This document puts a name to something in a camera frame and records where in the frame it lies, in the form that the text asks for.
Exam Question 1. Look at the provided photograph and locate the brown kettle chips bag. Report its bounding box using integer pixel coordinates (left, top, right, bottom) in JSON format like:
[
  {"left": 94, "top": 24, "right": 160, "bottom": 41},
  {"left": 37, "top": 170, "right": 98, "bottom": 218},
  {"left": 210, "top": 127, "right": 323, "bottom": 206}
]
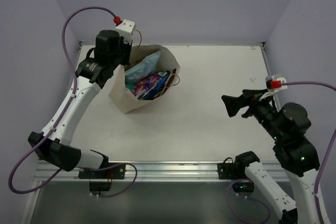
[{"left": 153, "top": 69, "right": 176, "bottom": 100}]

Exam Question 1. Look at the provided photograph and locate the purple pink candy bag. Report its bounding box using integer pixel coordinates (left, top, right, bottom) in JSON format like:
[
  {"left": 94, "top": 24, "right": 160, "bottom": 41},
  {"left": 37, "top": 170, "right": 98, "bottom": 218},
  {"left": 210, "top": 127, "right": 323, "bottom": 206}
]
[{"left": 133, "top": 74, "right": 161, "bottom": 98}]

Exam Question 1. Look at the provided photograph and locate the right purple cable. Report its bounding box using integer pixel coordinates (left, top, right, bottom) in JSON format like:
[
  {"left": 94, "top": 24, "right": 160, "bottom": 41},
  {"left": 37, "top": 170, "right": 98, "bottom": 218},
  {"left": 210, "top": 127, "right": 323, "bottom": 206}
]
[{"left": 227, "top": 81, "right": 336, "bottom": 224}]

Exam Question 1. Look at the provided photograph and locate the aluminium mounting rail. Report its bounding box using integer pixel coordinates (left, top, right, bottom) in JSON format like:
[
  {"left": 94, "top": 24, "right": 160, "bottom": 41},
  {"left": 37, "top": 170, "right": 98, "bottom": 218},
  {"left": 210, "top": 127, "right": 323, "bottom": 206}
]
[{"left": 33, "top": 161, "right": 288, "bottom": 182}]

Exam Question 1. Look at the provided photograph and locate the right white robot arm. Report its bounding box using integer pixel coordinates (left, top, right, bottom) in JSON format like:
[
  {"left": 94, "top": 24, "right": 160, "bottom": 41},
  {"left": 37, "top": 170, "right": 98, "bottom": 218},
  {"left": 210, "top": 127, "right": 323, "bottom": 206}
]
[{"left": 218, "top": 90, "right": 330, "bottom": 223}]

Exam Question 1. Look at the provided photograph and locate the beige paper bag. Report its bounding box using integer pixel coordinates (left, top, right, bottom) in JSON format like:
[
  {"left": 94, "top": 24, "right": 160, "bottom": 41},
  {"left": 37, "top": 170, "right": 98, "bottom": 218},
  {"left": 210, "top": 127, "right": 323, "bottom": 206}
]
[{"left": 109, "top": 45, "right": 180, "bottom": 114}]

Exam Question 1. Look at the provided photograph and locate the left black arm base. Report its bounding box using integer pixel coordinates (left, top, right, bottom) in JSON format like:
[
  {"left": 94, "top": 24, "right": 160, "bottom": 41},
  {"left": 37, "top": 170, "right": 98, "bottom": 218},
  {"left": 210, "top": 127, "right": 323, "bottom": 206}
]
[{"left": 78, "top": 163, "right": 126, "bottom": 198}]

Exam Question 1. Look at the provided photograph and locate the blue snack packet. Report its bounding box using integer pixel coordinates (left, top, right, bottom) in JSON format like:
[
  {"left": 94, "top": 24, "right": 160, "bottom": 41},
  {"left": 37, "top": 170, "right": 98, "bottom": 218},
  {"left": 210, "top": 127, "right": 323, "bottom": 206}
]
[{"left": 142, "top": 71, "right": 171, "bottom": 100}]

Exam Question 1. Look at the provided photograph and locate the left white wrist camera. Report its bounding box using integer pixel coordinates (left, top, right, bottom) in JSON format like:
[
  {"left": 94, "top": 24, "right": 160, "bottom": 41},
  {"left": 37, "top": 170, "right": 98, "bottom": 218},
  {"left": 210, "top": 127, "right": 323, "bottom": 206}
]
[{"left": 115, "top": 19, "right": 136, "bottom": 44}]

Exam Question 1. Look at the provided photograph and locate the green snack packet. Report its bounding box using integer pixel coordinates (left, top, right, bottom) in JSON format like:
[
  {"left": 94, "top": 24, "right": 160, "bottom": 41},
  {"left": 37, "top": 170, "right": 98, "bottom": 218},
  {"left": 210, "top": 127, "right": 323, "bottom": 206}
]
[{"left": 125, "top": 83, "right": 134, "bottom": 92}]

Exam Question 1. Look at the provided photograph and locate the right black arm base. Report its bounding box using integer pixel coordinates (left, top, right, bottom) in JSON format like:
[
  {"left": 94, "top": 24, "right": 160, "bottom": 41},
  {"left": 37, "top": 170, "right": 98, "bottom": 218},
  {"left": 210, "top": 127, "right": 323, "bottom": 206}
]
[{"left": 217, "top": 157, "right": 255, "bottom": 196}]

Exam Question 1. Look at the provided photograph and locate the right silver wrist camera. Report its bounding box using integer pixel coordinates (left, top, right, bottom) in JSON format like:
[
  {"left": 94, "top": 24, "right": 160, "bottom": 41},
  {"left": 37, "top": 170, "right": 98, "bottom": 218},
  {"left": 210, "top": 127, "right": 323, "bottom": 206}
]
[{"left": 260, "top": 74, "right": 287, "bottom": 100}]

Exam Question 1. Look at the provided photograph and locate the light blue snack bag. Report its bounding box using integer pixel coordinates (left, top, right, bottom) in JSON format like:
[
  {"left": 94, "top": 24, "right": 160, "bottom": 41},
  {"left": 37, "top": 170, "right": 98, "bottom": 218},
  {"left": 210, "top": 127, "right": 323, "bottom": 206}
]
[{"left": 124, "top": 51, "right": 161, "bottom": 83}]

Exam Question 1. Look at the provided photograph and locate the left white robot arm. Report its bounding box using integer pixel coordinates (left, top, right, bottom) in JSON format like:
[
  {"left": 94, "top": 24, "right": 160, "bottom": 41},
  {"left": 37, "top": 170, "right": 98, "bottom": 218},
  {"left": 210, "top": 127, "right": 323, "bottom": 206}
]
[{"left": 28, "top": 29, "right": 132, "bottom": 178}]

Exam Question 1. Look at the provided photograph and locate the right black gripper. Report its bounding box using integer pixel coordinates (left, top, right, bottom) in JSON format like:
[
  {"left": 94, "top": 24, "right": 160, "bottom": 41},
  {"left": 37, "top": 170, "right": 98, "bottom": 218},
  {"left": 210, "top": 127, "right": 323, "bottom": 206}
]
[{"left": 222, "top": 87, "right": 285, "bottom": 143}]

